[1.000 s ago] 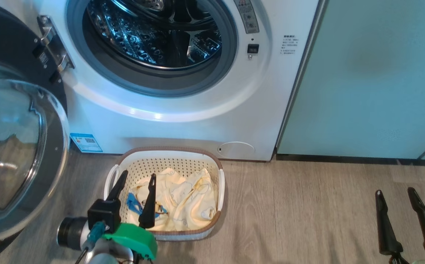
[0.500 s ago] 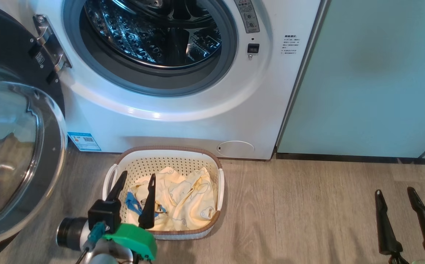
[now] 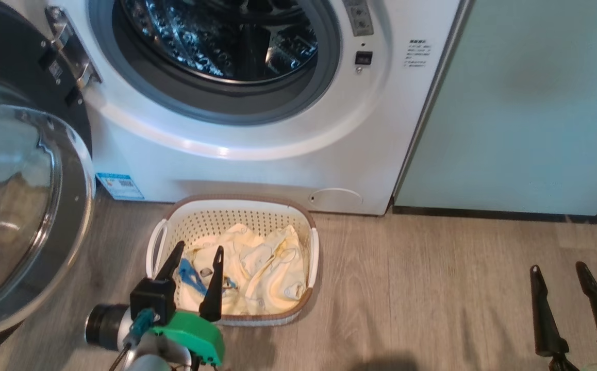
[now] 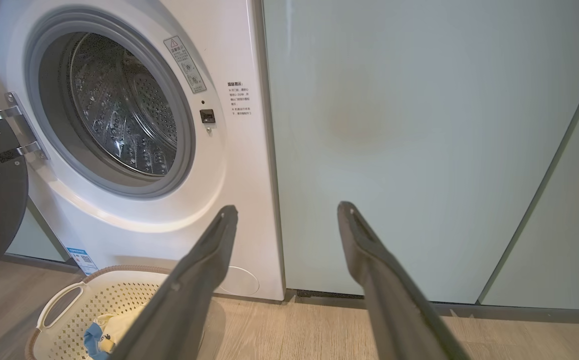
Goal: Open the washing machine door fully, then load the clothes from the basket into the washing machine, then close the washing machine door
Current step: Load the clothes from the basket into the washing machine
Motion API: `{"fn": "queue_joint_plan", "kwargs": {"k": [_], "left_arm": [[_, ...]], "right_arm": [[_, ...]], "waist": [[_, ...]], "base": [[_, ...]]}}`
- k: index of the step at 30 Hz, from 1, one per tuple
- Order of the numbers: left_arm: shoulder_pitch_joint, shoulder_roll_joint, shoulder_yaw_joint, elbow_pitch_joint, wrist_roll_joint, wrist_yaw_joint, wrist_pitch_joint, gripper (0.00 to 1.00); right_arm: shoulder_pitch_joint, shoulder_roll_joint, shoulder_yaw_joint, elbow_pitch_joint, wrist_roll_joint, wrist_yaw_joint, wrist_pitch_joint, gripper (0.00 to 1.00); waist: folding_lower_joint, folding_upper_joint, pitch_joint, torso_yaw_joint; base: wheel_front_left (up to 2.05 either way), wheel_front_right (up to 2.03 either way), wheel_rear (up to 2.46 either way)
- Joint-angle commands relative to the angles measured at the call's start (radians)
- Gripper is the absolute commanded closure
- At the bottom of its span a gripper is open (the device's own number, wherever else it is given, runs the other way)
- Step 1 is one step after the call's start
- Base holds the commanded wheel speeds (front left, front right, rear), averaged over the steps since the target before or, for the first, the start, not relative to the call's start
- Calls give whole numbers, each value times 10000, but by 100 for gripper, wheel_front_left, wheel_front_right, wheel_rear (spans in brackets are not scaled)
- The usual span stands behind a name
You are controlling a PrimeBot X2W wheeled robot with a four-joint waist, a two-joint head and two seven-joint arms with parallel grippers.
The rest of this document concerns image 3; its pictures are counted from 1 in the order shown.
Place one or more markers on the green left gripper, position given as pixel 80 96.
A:
pixel 195 335

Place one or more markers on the cream bear-print garment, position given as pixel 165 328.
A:
pixel 278 268

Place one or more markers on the black round glass washer door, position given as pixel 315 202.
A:
pixel 20 206

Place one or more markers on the white front-load washing machine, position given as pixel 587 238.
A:
pixel 278 170

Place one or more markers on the metal door hinge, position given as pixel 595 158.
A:
pixel 74 51

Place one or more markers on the cream perforated laundry basket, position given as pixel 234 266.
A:
pixel 216 216

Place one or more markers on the blue energy label sticker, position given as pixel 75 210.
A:
pixel 119 186

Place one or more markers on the round white filter cover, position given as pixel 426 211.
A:
pixel 335 199

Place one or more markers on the pale green plain cabinet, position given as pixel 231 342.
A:
pixel 510 118

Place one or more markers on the grey warning sticker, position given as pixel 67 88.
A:
pixel 359 18

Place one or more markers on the small printed text label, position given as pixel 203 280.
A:
pixel 418 53

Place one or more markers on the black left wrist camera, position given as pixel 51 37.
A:
pixel 151 299

